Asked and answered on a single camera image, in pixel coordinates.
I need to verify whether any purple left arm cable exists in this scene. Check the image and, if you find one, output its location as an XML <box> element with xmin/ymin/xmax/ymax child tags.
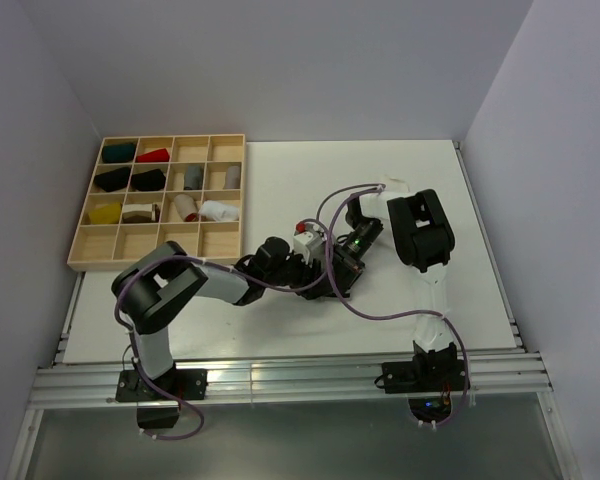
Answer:
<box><xmin>113</xmin><ymin>219</ymin><xmax>341</xmax><ymax>442</ymax></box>

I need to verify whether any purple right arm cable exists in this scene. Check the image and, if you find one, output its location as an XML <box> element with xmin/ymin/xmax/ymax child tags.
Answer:
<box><xmin>317</xmin><ymin>182</ymin><xmax>471</xmax><ymax>431</ymax></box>

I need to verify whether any white flat sock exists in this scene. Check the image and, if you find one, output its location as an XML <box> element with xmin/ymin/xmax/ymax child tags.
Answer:
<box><xmin>381</xmin><ymin>175</ymin><xmax>411</xmax><ymax>194</ymax></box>

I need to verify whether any aluminium frame rail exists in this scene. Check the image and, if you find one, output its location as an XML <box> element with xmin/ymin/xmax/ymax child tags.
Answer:
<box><xmin>27</xmin><ymin>352</ymin><xmax>553</xmax><ymax>410</ymax></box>

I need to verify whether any dark green rolled sock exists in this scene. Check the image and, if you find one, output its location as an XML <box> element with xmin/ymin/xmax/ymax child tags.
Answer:
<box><xmin>101</xmin><ymin>142</ymin><xmax>136</xmax><ymax>164</ymax></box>

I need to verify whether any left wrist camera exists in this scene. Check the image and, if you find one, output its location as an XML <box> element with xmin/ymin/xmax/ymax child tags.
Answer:
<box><xmin>293</xmin><ymin>221</ymin><xmax>325</xmax><ymax>264</ymax></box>

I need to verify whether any red rolled sock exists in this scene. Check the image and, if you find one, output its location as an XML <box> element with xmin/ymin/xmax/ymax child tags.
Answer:
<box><xmin>135</xmin><ymin>148</ymin><xmax>170</xmax><ymax>163</ymax></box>

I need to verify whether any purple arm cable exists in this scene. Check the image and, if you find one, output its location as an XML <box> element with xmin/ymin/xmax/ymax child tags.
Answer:
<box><xmin>317</xmin><ymin>182</ymin><xmax>471</xmax><ymax>431</ymax></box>
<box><xmin>113</xmin><ymin>219</ymin><xmax>341</xmax><ymax>442</ymax></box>

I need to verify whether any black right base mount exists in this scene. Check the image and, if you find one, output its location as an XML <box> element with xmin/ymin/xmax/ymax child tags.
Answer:
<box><xmin>374</xmin><ymin>357</ymin><xmax>470</xmax><ymax>394</ymax></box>

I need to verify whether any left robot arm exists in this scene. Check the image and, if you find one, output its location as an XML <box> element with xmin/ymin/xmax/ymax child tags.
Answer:
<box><xmin>111</xmin><ymin>237</ymin><xmax>334</xmax><ymax>399</ymax></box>

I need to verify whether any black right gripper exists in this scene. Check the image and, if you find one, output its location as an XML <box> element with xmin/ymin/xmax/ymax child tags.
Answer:
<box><xmin>327</xmin><ymin>218</ymin><xmax>385</xmax><ymax>297</ymax></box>

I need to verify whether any wooden compartment tray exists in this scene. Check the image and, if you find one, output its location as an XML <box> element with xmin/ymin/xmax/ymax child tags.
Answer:
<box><xmin>67</xmin><ymin>134</ymin><xmax>246</xmax><ymax>272</ymax></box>

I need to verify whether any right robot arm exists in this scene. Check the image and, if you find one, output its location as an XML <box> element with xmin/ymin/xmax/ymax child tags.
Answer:
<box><xmin>325</xmin><ymin>184</ymin><xmax>469</xmax><ymax>394</ymax></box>

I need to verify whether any black rolled sock left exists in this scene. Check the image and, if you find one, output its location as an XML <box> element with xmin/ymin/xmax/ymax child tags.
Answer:
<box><xmin>93</xmin><ymin>167</ymin><xmax>131</xmax><ymax>193</ymax></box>

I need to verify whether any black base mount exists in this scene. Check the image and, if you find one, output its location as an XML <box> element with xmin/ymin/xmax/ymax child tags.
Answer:
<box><xmin>115</xmin><ymin>367</ymin><xmax>208</xmax><ymax>437</ymax></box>
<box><xmin>374</xmin><ymin>357</ymin><xmax>470</xmax><ymax>394</ymax></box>

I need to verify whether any beige rolled sock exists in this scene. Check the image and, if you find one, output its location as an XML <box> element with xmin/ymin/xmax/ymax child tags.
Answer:
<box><xmin>173</xmin><ymin>194</ymin><xmax>199</xmax><ymax>222</ymax></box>

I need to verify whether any white brown rolled sock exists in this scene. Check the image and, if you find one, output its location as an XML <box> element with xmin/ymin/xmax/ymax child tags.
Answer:
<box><xmin>121</xmin><ymin>203</ymin><xmax>160</xmax><ymax>224</ymax></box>

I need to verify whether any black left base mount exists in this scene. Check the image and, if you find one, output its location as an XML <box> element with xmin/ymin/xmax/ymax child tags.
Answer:
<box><xmin>115</xmin><ymin>367</ymin><xmax>208</xmax><ymax>437</ymax></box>

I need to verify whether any black rolled sock right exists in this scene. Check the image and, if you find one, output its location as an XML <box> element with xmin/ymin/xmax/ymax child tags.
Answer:
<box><xmin>130</xmin><ymin>169</ymin><xmax>166</xmax><ymax>192</ymax></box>

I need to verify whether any light grey rolled sock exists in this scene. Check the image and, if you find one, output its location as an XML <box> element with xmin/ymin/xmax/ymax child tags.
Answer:
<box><xmin>224</xmin><ymin>165</ymin><xmax>241</xmax><ymax>190</ymax></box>

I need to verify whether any black rolled sock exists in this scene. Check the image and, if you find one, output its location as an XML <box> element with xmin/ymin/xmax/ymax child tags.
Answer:
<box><xmin>130</xmin><ymin>169</ymin><xmax>166</xmax><ymax>192</ymax></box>
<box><xmin>93</xmin><ymin>167</ymin><xmax>131</xmax><ymax>193</ymax></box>

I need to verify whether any yellow rolled sock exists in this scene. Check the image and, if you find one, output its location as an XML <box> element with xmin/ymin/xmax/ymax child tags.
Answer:
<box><xmin>88</xmin><ymin>203</ymin><xmax>122</xmax><ymax>225</ymax></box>

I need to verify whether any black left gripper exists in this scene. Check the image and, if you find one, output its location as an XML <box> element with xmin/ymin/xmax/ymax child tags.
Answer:
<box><xmin>263</xmin><ymin>248</ymin><xmax>332</xmax><ymax>300</ymax></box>

